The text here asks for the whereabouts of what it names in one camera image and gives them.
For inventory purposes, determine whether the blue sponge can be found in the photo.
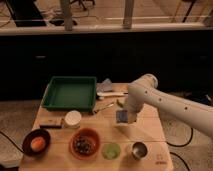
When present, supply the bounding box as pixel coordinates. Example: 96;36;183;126
116;110;128;123

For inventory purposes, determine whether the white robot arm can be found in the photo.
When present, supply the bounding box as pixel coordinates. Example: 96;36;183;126
124;74;213;138

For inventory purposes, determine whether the green plastic tray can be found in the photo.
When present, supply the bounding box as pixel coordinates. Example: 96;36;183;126
42;76;97;112

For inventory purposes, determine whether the metal spoon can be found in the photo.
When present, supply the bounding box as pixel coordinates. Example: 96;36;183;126
93;103;114;114

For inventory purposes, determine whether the metal cup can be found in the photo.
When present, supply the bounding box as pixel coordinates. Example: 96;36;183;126
132;142;148;160

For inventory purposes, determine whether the green plastic cup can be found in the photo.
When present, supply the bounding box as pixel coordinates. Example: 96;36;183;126
102;143;121;160

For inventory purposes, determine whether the grey crumpled cloth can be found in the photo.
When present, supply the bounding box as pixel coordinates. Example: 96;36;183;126
96;79;113;92

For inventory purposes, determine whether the orange bowl with dark beads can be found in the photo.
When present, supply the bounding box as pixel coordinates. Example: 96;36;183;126
69;128;100;160

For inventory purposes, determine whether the white cup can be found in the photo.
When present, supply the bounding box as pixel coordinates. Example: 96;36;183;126
64;110;82;128

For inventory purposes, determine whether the wooden block with black base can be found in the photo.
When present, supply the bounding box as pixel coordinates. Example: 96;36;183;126
39;118;62;129

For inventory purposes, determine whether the orange fruit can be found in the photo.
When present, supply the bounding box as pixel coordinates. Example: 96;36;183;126
31;137;46;152

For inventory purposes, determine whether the dark brown bowl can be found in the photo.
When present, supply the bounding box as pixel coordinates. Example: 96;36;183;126
22;129;50;156

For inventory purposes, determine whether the black cable on floor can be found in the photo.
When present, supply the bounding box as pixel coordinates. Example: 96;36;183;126
165;126;194;171

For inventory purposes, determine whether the black cable left floor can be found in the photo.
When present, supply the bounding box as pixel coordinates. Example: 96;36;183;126
0;130;24;154

